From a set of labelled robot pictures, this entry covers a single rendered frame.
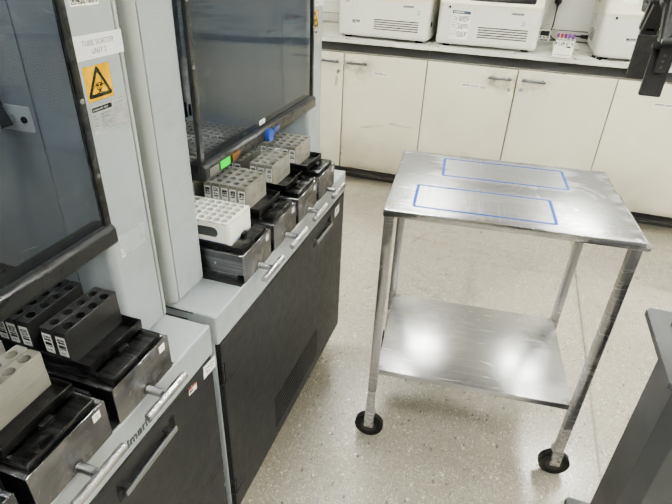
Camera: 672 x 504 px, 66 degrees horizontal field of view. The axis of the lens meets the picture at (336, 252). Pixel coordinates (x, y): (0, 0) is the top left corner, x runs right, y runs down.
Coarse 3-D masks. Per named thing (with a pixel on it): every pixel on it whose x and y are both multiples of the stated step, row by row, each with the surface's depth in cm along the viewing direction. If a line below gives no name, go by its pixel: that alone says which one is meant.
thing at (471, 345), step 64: (448, 192) 136; (512, 192) 138; (576, 192) 139; (384, 256) 133; (576, 256) 166; (640, 256) 118; (448, 320) 176; (512, 320) 178; (448, 384) 151; (512, 384) 151
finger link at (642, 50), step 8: (640, 40) 87; (648, 40) 86; (656, 40) 86; (640, 48) 87; (648, 48) 87; (632, 56) 88; (640, 56) 88; (648, 56) 87; (632, 64) 89; (640, 64) 88; (632, 72) 89; (640, 72) 89
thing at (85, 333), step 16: (96, 304) 80; (112, 304) 82; (80, 320) 76; (96, 320) 79; (112, 320) 83; (64, 336) 74; (80, 336) 77; (96, 336) 80; (64, 352) 75; (80, 352) 77
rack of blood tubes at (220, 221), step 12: (204, 204) 115; (216, 204) 115; (228, 204) 116; (240, 204) 115; (204, 216) 109; (216, 216) 110; (228, 216) 110; (240, 216) 111; (204, 228) 117; (216, 228) 108; (228, 228) 107; (240, 228) 112; (216, 240) 109; (228, 240) 109
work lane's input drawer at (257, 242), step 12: (252, 228) 116; (264, 228) 116; (204, 240) 110; (240, 240) 111; (252, 240) 111; (264, 240) 116; (204, 252) 110; (216, 252) 109; (228, 252) 109; (240, 252) 108; (252, 252) 111; (264, 252) 118; (204, 264) 112; (216, 264) 111; (228, 264) 109; (240, 264) 108; (252, 264) 112; (264, 264) 115; (276, 264) 115; (264, 276) 110
